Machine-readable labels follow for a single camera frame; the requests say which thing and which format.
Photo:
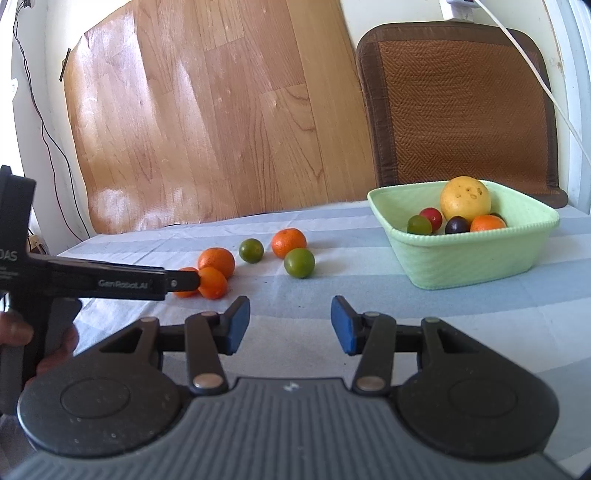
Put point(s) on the yellow spotted pear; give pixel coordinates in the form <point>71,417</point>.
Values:
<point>465,197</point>

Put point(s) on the green plum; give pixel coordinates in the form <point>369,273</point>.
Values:
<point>251,250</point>
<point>419,225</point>
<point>299,263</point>

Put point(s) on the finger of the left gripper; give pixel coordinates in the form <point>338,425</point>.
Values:
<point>182,280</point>

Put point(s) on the white door frame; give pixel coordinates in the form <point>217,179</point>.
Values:
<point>570,21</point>

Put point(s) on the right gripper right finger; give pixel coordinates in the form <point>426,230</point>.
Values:
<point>371,336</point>

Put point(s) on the red tomato without stem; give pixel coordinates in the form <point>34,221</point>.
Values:
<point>434,216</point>

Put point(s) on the brown woven seat mat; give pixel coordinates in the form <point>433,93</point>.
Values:
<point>446,99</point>

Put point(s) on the smooth orange fruit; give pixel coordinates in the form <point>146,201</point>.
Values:
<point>212,283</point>
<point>188,293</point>

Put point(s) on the person's left hand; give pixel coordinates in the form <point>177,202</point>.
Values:
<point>15,332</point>

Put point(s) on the striped blue white cloth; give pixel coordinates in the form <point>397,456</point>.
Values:
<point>288,415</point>

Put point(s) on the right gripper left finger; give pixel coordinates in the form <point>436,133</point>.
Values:
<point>207,335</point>

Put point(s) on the light green plastic basket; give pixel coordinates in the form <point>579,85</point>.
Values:
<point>443,261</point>

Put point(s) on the wood pattern floor sheet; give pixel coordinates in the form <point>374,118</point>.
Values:
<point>197,111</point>

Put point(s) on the orange mandarin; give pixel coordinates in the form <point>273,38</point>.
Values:
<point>286,240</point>
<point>218,258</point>
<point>487,222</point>

